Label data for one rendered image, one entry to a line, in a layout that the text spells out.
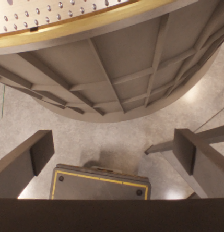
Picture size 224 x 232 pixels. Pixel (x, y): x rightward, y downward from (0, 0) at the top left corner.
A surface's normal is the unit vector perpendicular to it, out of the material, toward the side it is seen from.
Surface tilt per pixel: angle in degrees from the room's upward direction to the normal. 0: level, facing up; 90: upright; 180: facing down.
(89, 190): 0
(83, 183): 0
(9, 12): 43
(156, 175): 0
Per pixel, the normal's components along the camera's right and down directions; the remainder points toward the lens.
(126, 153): -0.15, -0.15
